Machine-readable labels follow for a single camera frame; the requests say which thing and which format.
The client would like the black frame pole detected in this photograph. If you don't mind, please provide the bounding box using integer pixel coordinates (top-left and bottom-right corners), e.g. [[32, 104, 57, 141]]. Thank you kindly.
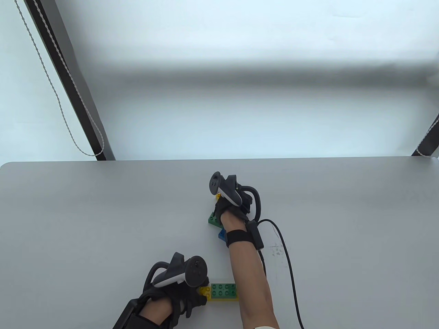
[[412, 113, 439, 157], [24, 0, 116, 161]]

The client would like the black right wrist sensor band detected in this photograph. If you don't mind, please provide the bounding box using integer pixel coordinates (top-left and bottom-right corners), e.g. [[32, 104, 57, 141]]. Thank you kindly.
[[225, 220, 264, 251]]

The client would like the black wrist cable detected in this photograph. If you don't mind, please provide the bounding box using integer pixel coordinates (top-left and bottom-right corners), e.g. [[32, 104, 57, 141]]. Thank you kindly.
[[257, 219, 305, 329]]

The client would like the person's left hand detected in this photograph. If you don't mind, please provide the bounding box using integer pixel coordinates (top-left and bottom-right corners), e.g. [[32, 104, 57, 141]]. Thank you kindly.
[[139, 275, 211, 321]]

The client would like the black left wrist sensor band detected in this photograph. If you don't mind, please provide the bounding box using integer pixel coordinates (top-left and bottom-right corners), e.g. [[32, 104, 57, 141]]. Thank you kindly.
[[112, 298, 145, 329]]

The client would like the person's right hand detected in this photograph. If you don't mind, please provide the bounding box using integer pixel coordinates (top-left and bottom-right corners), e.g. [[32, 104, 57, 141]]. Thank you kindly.
[[214, 194, 255, 228]]

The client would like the dark grey controller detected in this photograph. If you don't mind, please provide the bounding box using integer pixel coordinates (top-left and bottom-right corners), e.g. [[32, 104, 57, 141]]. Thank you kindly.
[[147, 252, 208, 288], [207, 171, 261, 220]]

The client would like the black wrist sensor band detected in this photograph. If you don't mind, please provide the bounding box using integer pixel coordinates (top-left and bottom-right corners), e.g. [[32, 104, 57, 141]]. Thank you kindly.
[[112, 298, 145, 329], [225, 220, 264, 251]]

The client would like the person's left forearm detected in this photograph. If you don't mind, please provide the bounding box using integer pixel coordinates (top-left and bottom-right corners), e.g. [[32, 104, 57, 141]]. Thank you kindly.
[[137, 297, 173, 329]]

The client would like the grey beaded cord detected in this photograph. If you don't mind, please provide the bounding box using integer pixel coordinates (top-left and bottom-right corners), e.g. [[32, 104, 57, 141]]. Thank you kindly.
[[415, 118, 439, 158], [14, 0, 105, 157]]

